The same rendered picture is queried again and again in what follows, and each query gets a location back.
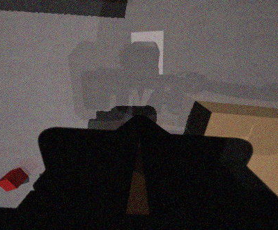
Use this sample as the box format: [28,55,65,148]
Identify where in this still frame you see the small red block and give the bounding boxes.
[0,168,29,192]

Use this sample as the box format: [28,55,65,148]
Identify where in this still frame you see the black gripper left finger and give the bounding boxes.
[38,114,141,214]

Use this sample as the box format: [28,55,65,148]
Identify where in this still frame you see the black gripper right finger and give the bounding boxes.
[139,115,253,215]

